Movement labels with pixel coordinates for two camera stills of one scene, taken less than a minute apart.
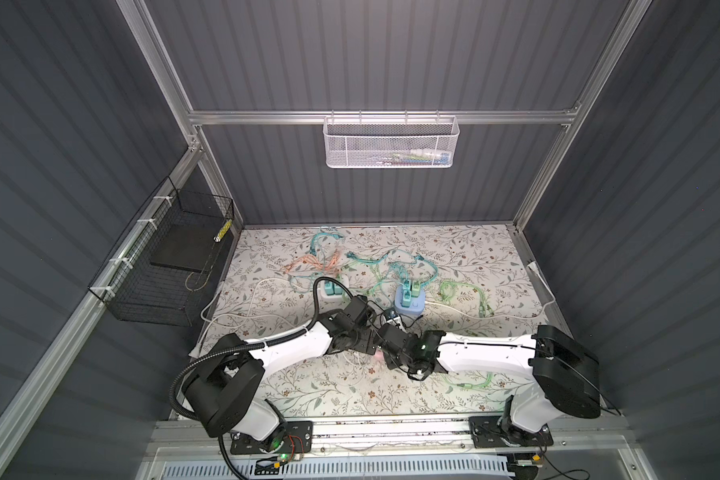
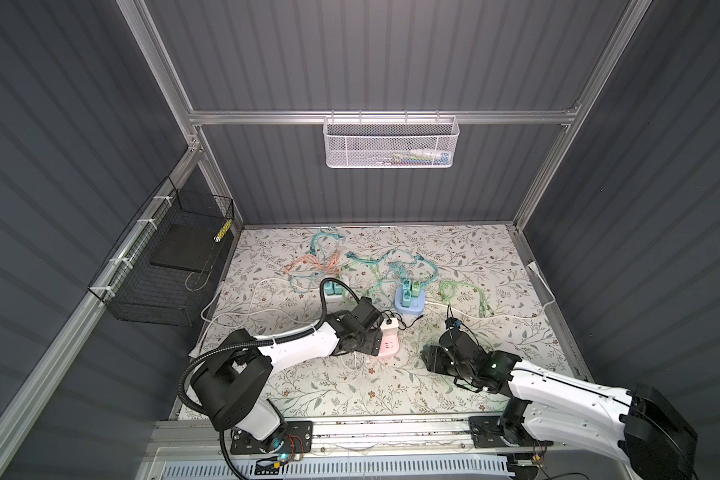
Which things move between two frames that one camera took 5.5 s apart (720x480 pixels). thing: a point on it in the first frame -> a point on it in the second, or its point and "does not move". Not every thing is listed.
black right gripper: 389,361 -> 432,360
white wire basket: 390,142 does not move
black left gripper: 364,346 does not move
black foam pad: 185,246 does not move
